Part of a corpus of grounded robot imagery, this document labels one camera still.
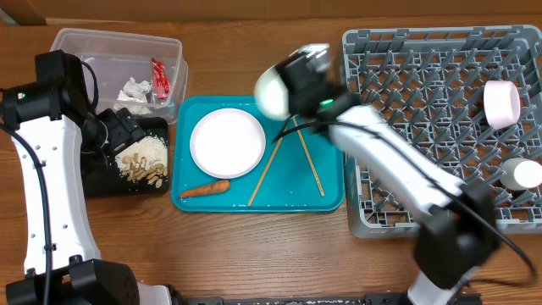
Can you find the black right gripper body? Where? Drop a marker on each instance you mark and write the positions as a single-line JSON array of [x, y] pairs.
[[295, 102]]

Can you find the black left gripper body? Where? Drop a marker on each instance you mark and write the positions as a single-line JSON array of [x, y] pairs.
[[120, 133]]

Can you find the wooden chopstick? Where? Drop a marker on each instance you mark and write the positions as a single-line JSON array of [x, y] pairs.
[[309, 158], [268, 164]]

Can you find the white napkin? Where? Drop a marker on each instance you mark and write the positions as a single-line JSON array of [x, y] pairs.
[[136, 105]]

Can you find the rice and peanuts pile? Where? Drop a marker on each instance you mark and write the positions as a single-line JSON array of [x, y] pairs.
[[145, 161]]

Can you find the white tissue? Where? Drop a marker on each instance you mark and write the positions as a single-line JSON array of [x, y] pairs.
[[136, 90]]

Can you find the white bowl with food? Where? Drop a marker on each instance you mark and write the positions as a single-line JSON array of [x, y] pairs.
[[271, 95]]

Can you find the red snack wrapper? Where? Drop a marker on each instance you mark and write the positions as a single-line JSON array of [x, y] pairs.
[[160, 81]]

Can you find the white plate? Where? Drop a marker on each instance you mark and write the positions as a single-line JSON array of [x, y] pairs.
[[227, 143]]

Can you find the orange carrot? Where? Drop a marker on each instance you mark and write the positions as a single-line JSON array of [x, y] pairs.
[[217, 187]]

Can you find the white upturned bowl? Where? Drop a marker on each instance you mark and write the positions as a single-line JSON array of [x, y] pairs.
[[502, 105]]

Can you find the white paper cup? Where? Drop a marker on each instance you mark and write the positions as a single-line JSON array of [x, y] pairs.
[[521, 174]]

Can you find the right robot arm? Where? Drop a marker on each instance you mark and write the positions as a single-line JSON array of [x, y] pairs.
[[457, 229]]

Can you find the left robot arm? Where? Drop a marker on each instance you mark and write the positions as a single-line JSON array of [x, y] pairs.
[[56, 129]]

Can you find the clear plastic waste bin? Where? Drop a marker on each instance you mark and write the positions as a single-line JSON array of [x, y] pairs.
[[116, 56]]

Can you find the black tray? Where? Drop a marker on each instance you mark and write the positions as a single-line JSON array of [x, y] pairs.
[[100, 180]]

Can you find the teal serving tray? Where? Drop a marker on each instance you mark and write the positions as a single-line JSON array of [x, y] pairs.
[[289, 185]]

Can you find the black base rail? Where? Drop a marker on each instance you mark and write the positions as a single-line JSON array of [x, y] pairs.
[[388, 298]]

